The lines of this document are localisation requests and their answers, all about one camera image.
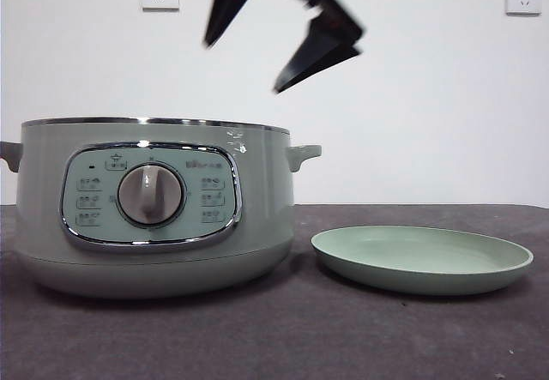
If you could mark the pale green electric steamer pot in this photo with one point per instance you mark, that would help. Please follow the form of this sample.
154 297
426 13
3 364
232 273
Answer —
266 182

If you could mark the pale green round plate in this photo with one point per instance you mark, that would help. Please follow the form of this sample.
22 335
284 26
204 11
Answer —
412 247

